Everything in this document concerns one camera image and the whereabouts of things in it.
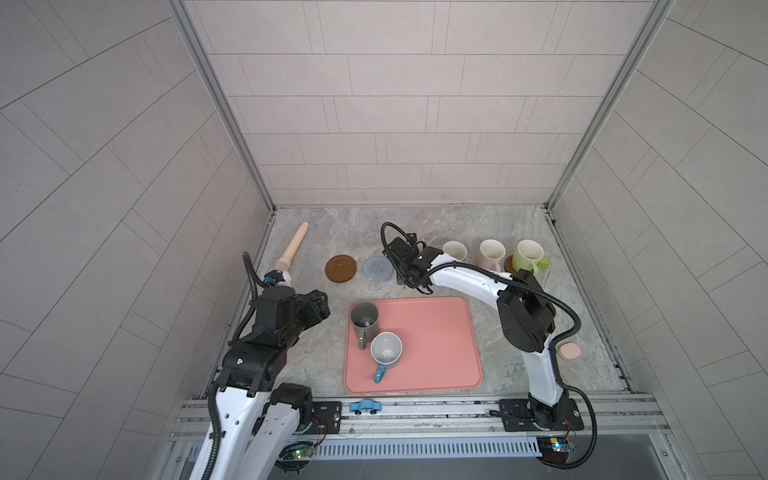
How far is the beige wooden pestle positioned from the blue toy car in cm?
47

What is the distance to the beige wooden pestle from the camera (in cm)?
98

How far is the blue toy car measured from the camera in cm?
72
